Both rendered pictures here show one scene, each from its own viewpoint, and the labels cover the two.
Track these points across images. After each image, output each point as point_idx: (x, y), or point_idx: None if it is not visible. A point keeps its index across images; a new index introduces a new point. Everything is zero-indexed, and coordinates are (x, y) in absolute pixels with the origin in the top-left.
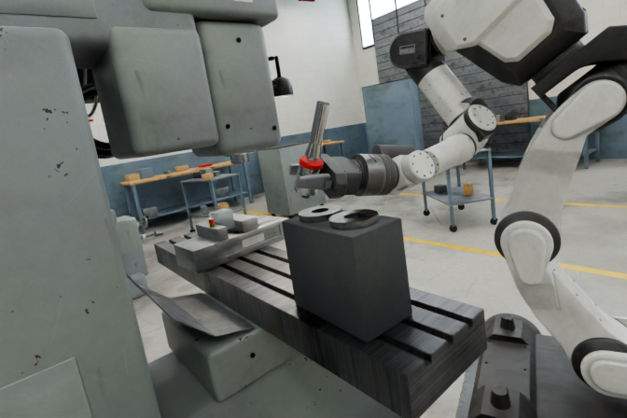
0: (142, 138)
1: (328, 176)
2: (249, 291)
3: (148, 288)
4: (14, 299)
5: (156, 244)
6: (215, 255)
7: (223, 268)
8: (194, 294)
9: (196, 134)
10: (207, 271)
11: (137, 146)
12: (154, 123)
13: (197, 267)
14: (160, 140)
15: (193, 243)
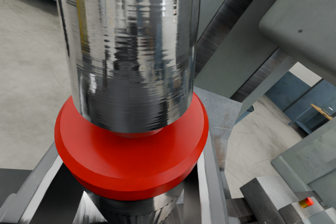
0: (272, 9)
1: (6, 210)
2: (175, 207)
3: (226, 152)
4: None
5: (312, 190)
6: (261, 206)
7: (245, 214)
8: (229, 194)
9: (327, 40)
10: (241, 198)
11: (263, 16)
12: None
13: (243, 186)
14: (283, 21)
15: (279, 188)
